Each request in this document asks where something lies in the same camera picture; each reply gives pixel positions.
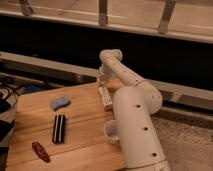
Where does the yellow gripper tip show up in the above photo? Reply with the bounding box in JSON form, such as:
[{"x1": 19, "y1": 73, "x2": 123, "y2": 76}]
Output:
[{"x1": 98, "y1": 77, "x2": 107, "y2": 86}]

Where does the white plastic bottle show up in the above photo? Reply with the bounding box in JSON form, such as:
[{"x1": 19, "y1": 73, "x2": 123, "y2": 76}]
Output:
[{"x1": 98, "y1": 86, "x2": 112, "y2": 111}]

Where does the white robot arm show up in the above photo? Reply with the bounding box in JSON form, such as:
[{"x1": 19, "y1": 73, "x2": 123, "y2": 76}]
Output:
[{"x1": 99, "y1": 49, "x2": 171, "y2": 171}]

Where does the clear plastic cup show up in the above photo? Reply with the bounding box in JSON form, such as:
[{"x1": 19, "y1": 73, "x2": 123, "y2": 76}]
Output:
[{"x1": 104, "y1": 120, "x2": 120, "y2": 144}]

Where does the wooden board table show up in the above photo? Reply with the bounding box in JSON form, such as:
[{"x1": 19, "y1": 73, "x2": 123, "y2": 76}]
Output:
[{"x1": 6, "y1": 83, "x2": 124, "y2": 171}]

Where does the black and white eraser block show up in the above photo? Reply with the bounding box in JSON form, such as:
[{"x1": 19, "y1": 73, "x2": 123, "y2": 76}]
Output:
[{"x1": 52, "y1": 115, "x2": 66, "y2": 144}]

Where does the red brown spoon rest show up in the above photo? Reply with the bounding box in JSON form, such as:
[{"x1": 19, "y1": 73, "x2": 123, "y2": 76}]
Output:
[{"x1": 32, "y1": 142, "x2": 50, "y2": 163}]

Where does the metal rail beam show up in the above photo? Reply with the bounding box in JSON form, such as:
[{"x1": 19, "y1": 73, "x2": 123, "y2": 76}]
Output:
[{"x1": 0, "y1": 52, "x2": 213, "y2": 110}]

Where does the black cables and clutter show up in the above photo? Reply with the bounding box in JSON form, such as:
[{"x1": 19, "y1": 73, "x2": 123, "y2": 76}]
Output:
[{"x1": 0, "y1": 76, "x2": 26, "y2": 148}]

